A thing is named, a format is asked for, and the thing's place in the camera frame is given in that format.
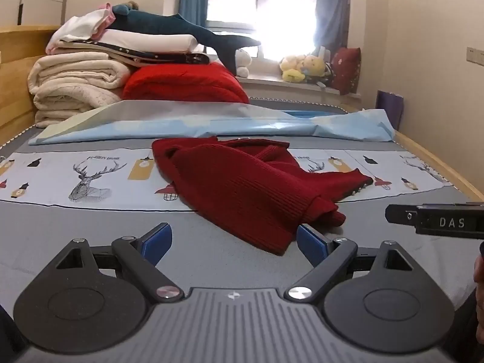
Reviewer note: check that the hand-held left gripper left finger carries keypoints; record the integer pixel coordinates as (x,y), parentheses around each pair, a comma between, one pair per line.
(158,242)

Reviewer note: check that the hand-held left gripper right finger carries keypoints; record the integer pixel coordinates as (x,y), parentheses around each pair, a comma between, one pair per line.
(310,242)

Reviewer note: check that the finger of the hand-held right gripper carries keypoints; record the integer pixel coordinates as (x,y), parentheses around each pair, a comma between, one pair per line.
(400,213)

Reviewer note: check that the red knit sweater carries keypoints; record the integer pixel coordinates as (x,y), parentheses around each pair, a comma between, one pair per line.
(234,189)

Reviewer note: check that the purple bag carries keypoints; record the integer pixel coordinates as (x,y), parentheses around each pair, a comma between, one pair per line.
(389,107)

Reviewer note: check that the light blue sheet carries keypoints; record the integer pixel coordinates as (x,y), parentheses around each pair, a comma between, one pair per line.
(189,124)

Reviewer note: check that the deer printed bed sheet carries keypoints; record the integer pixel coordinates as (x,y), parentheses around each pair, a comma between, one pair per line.
(45,193)

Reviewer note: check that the red cushion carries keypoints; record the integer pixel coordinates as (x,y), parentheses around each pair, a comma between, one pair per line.
(346,70)

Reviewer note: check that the red quilt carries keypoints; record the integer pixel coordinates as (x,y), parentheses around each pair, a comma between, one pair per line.
(181,83)

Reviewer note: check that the pale yellow plush toy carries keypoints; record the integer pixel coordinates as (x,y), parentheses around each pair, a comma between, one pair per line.
(293,70)

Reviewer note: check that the folded cream blanket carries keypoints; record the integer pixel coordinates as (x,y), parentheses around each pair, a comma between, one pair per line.
(75,79)

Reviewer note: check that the dark patterned folded cloth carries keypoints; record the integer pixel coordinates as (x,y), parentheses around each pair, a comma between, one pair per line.
(158,57)

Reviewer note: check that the white plush toy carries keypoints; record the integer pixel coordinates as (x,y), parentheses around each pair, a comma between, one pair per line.
(244,62)

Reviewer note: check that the white folded quilt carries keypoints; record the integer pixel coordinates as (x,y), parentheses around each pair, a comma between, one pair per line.
(151,41)

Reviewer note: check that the teal shark plush toy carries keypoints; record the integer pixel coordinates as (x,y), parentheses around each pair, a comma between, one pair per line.
(158,22)

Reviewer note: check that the white cloth with pink edge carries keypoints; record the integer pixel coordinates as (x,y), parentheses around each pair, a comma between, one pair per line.
(81,26)

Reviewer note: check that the window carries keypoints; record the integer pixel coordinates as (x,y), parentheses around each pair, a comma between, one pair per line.
(264,3)

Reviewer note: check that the wall switch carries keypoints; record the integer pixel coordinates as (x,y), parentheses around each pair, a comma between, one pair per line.
(475,55)

